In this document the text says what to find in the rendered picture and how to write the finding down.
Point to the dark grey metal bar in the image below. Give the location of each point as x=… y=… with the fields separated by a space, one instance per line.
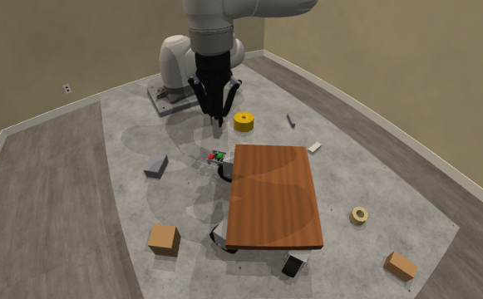
x=290 y=119

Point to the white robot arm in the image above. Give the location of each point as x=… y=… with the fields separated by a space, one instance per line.
x=211 y=34

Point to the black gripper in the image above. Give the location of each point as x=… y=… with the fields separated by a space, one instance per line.
x=214 y=73

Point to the beige roll of tape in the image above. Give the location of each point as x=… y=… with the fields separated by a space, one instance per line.
x=354 y=216

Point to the yellow cylinder with center hole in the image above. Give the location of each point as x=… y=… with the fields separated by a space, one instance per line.
x=243 y=125

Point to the tan cube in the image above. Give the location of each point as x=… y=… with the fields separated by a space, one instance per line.
x=164 y=240

